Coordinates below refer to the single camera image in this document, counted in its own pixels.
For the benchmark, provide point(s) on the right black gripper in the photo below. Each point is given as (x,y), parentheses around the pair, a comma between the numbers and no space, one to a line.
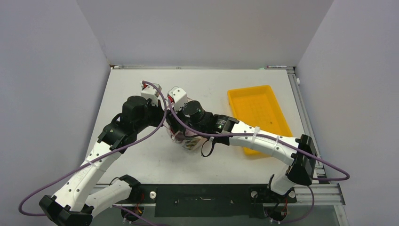
(179,111)

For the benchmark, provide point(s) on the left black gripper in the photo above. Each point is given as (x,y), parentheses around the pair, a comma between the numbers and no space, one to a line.
(158,110)

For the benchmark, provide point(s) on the clear zip top bag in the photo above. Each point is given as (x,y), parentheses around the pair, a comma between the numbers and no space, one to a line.
(179,135)

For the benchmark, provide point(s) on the yellow plastic tray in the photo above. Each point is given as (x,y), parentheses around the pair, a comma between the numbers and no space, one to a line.
(258,106)

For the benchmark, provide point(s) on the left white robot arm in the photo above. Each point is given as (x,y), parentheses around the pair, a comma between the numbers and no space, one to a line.
(74,204)

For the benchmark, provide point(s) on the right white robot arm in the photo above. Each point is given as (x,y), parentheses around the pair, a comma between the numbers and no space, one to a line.
(297,154)

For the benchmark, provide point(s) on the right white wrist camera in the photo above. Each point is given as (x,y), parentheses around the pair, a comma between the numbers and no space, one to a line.
(178,97)

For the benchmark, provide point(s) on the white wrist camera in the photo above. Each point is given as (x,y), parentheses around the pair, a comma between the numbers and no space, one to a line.
(151,93)
(178,97)

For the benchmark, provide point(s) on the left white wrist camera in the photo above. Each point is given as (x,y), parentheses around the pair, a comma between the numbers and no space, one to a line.
(151,93)

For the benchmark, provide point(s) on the aluminium frame rail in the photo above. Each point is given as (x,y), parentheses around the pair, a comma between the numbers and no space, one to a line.
(158,160)

